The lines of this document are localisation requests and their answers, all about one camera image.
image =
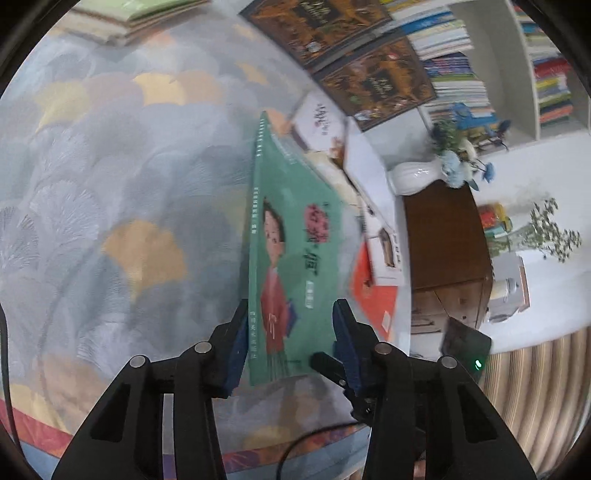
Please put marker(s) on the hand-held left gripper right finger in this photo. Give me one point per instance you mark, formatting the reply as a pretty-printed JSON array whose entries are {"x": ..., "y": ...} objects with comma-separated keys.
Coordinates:
[{"x": 347, "y": 350}]

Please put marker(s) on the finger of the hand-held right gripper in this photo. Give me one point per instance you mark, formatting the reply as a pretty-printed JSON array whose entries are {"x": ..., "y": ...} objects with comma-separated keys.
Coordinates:
[{"x": 328, "y": 364}]

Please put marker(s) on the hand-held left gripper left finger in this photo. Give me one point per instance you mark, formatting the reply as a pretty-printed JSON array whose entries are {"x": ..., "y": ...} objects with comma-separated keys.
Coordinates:
[{"x": 238, "y": 350}]

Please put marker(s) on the red book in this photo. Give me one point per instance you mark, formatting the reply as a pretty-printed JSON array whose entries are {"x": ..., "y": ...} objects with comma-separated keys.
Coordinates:
[{"x": 374, "y": 300}]

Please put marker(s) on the green book with red-robed figure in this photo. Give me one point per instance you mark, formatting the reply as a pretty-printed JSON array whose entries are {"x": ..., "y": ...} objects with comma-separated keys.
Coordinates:
[{"x": 295, "y": 221}]

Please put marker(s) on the white book with green-robed figure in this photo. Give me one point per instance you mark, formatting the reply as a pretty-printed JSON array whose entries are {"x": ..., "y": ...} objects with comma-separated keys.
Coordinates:
[{"x": 369, "y": 175}]

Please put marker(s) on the pile of books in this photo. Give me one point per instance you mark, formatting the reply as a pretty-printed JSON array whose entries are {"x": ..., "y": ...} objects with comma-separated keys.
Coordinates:
[{"x": 134, "y": 21}]

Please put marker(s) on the white appliance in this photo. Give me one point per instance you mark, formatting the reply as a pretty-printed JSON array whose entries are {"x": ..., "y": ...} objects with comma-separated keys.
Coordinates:
[{"x": 508, "y": 286}]

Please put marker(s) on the striped rug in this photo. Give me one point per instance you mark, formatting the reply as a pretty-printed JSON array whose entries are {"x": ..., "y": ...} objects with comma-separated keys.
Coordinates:
[{"x": 545, "y": 392}]

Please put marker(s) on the white book with brown picture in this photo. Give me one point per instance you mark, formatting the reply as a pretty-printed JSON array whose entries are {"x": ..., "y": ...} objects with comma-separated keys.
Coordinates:
[{"x": 385, "y": 258}]

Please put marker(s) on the brown wooden cabinet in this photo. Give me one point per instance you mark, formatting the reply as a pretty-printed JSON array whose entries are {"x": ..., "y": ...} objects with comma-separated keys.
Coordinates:
[{"x": 443, "y": 230}]

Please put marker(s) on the colourful small containers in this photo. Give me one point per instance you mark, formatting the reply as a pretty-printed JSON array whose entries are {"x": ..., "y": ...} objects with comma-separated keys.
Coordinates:
[{"x": 491, "y": 217}]

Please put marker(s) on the green sprigs in glass vase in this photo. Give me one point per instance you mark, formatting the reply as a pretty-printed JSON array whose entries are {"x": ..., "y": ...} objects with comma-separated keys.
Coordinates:
[{"x": 545, "y": 230}]

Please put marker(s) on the white ribbed vase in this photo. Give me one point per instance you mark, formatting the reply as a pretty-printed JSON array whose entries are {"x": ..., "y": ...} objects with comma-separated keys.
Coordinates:
[{"x": 411, "y": 177}]

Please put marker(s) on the blue and white flowers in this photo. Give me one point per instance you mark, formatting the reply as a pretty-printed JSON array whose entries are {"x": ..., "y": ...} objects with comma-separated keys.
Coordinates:
[{"x": 450, "y": 161}]

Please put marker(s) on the ginkgo leaf print tablecloth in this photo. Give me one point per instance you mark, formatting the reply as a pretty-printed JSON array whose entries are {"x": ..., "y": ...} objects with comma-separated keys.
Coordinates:
[{"x": 115, "y": 161}]

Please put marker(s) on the white book with orange running figure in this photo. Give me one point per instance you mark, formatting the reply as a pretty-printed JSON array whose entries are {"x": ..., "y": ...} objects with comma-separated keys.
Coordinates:
[{"x": 318, "y": 117}]

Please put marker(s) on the dark ornate gold-patterned book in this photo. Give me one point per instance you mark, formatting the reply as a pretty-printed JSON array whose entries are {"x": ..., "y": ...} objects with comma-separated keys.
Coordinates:
[
  {"x": 374, "y": 83},
  {"x": 314, "y": 27}
]

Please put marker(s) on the white bookshelf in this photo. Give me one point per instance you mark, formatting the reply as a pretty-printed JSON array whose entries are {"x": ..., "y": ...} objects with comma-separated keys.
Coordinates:
[{"x": 489, "y": 60}]

